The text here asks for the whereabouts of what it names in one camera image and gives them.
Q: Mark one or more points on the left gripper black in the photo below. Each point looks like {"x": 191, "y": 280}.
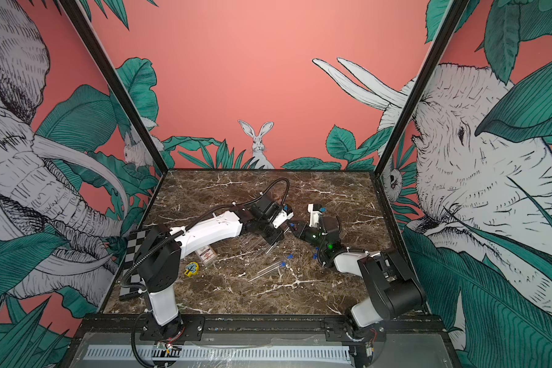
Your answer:
{"x": 277, "y": 237}

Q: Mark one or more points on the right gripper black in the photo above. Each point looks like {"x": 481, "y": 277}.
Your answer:
{"x": 303, "y": 231}

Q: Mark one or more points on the clear test tube blue stopper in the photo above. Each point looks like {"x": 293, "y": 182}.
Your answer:
{"x": 272, "y": 246}
{"x": 262, "y": 273}
{"x": 280, "y": 264}

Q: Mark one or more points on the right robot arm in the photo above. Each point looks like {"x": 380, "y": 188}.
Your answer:
{"x": 390, "y": 283}

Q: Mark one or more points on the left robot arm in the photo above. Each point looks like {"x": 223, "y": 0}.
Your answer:
{"x": 156, "y": 264}

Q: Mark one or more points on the yellow blue small toy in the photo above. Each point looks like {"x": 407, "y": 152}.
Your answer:
{"x": 192, "y": 269}

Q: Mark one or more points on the checkerboard calibration board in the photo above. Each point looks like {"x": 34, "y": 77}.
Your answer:
{"x": 134, "y": 243}

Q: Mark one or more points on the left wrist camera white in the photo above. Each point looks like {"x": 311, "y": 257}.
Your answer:
{"x": 285, "y": 214}

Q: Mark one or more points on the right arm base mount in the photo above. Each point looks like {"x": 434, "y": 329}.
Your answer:
{"x": 343, "y": 329}

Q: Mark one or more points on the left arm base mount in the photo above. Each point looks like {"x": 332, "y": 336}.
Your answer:
{"x": 183, "y": 328}

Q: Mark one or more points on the white slotted cable duct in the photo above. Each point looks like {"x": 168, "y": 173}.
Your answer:
{"x": 327, "y": 354}

